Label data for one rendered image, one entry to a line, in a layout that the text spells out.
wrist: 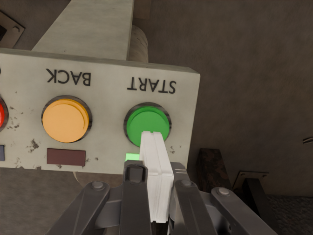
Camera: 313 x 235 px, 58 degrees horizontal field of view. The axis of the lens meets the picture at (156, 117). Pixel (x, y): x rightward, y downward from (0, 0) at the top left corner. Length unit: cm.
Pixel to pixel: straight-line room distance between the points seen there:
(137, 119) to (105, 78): 5
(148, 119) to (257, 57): 73
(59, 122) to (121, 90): 6
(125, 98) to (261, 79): 78
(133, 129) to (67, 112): 6
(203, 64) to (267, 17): 22
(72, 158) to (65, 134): 3
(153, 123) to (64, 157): 9
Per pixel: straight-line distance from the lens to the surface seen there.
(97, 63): 26
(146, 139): 20
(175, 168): 18
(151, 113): 26
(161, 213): 16
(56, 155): 29
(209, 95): 98
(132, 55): 66
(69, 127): 27
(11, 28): 93
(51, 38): 35
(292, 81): 105
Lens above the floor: 81
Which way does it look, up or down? 54 degrees down
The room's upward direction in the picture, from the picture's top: 176 degrees clockwise
